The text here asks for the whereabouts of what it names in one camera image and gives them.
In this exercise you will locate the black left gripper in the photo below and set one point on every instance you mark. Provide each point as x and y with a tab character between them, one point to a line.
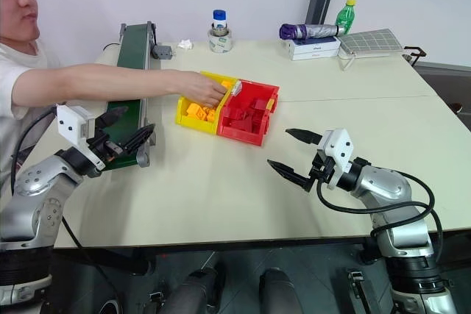
106	146

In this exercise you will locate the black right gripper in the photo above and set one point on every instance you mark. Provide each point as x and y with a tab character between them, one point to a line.
322	167

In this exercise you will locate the person's bare right forearm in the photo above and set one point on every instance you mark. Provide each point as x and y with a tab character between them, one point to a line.
103	80

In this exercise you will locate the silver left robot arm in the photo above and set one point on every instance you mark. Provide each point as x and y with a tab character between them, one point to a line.
37	189

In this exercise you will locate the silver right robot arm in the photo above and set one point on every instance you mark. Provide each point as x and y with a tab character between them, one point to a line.
386	185

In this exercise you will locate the green conveyor belt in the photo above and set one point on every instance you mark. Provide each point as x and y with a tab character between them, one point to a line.
132	49

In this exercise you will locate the person's right hand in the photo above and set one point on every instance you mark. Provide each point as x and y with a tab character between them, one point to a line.
200	88

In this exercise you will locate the small yellow piece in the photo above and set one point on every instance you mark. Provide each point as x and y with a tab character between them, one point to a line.
271	105

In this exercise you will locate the yellow plastic bin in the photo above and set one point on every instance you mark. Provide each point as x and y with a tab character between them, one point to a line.
185	118

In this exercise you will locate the red plastic bin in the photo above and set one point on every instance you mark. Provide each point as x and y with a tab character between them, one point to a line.
239	135

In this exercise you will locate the red toy block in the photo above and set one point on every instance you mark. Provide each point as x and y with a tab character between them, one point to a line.
259	103
233	112

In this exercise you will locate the yellow toy block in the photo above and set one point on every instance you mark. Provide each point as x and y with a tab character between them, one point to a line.
193	110
209	114
229	84

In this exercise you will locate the white label card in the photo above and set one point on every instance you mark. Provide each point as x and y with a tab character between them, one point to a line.
237	87

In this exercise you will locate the crumpled white tissue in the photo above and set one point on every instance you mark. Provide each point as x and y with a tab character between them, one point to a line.
185	44

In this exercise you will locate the white phone box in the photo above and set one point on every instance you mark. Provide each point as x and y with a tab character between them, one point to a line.
314	55
312	43

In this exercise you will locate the white tape roll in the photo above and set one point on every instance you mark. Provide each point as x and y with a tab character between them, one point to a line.
221	43

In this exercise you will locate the person in white t-shirt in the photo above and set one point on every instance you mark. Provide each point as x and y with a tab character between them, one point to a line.
18	64

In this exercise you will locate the folded purple grey umbrella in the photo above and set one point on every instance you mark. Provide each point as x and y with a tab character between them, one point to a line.
312	30

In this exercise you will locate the dark rounded shape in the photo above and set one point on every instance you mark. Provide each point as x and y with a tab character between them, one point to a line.
195	290
279	290

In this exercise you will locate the grey checked tray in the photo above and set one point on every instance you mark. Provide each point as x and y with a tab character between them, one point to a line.
371	42

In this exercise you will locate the white bottle with blue cap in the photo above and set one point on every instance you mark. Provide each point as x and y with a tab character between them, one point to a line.
219	20

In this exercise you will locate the green plastic bottle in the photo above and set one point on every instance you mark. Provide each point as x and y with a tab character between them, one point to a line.
346	16

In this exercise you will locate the black table clamp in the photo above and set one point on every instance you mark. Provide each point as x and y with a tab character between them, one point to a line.
414	53

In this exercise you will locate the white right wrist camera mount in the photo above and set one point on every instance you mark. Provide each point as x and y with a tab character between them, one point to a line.
338	143

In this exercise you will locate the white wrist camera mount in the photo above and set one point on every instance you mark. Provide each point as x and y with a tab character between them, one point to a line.
70	123
338	143

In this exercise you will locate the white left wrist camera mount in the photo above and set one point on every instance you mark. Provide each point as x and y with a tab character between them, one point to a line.
70	123

